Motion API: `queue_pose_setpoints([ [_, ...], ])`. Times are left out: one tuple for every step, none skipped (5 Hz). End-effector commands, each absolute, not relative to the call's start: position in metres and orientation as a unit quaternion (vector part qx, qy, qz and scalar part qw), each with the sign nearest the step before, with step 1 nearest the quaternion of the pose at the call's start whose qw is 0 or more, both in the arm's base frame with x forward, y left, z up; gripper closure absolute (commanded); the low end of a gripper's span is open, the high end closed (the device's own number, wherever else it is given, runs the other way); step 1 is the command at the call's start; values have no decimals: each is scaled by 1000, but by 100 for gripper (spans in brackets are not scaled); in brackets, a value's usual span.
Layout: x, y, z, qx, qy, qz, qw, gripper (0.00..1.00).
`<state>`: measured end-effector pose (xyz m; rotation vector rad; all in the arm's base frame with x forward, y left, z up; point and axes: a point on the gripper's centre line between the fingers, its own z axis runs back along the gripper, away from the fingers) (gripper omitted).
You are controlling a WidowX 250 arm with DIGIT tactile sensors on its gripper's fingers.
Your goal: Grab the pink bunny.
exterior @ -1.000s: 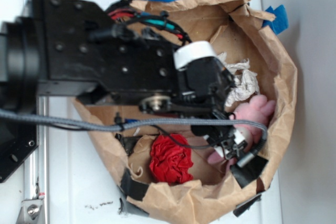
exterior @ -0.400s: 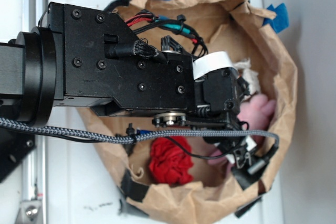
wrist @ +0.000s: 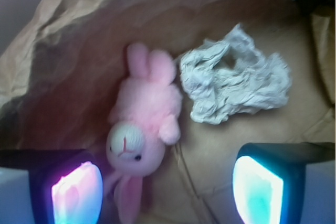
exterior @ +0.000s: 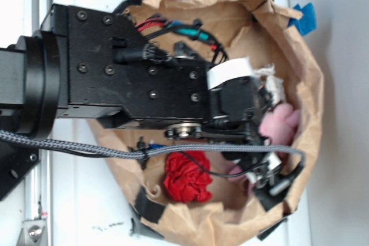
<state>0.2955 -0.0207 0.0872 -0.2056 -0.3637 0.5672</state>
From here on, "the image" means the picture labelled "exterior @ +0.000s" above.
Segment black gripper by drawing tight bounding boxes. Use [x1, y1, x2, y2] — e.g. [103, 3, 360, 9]
[172, 78, 305, 211]

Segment pink plush bunny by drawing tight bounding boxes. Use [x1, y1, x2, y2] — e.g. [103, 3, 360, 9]
[228, 103, 301, 190]

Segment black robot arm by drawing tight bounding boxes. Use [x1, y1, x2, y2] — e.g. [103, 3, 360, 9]
[1, 5, 305, 206]

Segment crumpled white paper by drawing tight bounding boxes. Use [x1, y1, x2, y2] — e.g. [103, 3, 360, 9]
[254, 64, 286, 106]

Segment crumpled red paper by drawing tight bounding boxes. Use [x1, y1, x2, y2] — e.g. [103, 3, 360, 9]
[163, 151, 212, 203]

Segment brown paper bag bin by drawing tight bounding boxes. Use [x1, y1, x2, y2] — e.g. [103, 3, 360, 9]
[107, 0, 323, 245]

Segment blue tape piece right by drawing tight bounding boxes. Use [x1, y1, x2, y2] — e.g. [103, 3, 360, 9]
[288, 2, 317, 36]

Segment white ribbon cable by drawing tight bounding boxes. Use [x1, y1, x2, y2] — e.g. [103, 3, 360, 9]
[206, 56, 255, 91]

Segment red and black wire bundle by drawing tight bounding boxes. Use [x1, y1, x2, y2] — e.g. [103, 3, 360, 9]
[135, 12, 229, 65]

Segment grey braided cable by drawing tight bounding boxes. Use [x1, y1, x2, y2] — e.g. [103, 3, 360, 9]
[0, 129, 307, 177]

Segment aluminium frame rail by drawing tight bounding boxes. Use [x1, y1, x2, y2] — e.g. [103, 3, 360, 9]
[24, 0, 52, 245]

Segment metal corner bracket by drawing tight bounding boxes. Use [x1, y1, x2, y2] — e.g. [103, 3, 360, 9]
[16, 219, 48, 246]

